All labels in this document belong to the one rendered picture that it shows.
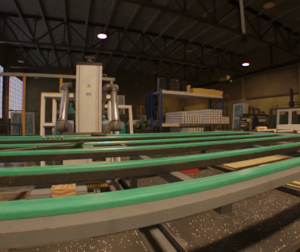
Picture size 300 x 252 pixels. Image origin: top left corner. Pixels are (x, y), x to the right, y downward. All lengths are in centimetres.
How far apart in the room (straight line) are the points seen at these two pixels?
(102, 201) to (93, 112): 222
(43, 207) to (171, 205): 18
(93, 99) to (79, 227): 229
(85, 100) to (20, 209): 226
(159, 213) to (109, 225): 7
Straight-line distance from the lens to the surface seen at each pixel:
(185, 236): 68
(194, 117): 594
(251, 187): 39
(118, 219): 25
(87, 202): 28
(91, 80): 253
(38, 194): 83
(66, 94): 281
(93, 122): 246
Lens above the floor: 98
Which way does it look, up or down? 1 degrees down
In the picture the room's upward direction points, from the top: straight up
